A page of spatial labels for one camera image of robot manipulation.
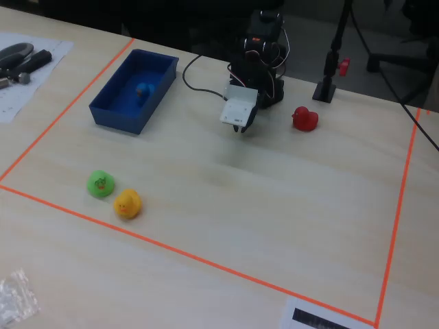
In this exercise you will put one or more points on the clear plastic bag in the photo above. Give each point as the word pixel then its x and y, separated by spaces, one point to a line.
pixel 17 301

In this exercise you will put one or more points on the green rubber duck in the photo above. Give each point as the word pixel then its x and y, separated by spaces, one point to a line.
pixel 100 185

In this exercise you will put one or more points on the white paper with black bar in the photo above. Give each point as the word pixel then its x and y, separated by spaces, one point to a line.
pixel 308 317

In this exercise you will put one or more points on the silver bolt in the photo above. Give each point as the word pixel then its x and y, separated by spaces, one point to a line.
pixel 23 78

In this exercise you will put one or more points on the black camera stand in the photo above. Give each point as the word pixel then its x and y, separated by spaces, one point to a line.
pixel 325 90

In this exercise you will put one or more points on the red stand knob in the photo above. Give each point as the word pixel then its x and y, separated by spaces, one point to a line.
pixel 344 66

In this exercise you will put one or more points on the white printed paper sheet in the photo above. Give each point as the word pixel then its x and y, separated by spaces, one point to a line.
pixel 34 85

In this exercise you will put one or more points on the blue rubber duck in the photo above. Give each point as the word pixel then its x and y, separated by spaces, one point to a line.
pixel 144 90

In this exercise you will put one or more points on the orange tape strip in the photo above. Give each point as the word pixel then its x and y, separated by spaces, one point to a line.
pixel 68 107
pixel 171 249
pixel 400 205

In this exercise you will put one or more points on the white camera box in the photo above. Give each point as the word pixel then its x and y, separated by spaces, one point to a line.
pixel 236 109

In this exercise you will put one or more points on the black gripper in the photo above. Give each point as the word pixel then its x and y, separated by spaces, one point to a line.
pixel 253 116

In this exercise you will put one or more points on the black office chair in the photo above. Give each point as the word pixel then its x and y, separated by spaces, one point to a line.
pixel 394 58

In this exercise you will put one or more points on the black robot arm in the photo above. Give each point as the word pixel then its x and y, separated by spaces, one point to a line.
pixel 264 31

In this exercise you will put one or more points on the yellow rubber duck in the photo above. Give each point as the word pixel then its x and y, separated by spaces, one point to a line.
pixel 127 205

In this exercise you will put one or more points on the blue plastic box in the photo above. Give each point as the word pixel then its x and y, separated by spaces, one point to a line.
pixel 116 120

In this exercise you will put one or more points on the red rubber duck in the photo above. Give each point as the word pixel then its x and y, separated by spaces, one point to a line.
pixel 305 120

